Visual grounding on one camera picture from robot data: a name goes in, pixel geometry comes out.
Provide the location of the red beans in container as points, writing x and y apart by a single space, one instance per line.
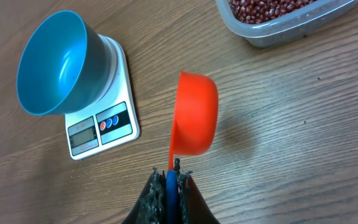
260 11

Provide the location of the red plastic measuring scoop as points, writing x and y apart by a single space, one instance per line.
195 116

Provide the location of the teal blue bowl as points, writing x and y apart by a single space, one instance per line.
64 66

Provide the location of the clear plastic bean container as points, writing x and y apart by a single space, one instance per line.
286 27

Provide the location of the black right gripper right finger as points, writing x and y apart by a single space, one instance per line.
192 208

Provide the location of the white digital kitchen scale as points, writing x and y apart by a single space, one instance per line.
110 120

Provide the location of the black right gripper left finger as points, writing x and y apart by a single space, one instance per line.
150 206

